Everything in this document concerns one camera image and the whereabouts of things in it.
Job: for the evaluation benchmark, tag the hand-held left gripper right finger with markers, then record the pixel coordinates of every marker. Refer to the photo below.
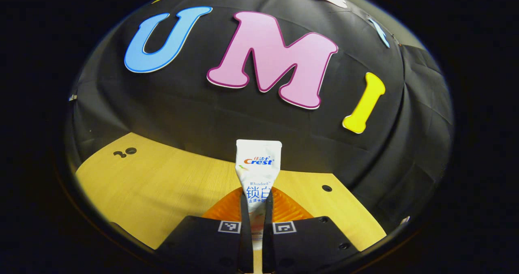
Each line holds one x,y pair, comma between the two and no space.
268,241

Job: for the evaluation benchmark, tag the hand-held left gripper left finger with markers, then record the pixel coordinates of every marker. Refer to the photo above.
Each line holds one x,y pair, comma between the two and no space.
245,241

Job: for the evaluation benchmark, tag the white toothpaste tube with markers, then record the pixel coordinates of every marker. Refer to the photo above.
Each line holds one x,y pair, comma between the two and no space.
258,164

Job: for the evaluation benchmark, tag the wooden desktop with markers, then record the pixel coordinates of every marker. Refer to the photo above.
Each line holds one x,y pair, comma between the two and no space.
162,185

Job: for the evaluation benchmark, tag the black backdrop cloth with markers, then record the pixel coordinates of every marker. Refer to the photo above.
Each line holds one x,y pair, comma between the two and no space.
182,103

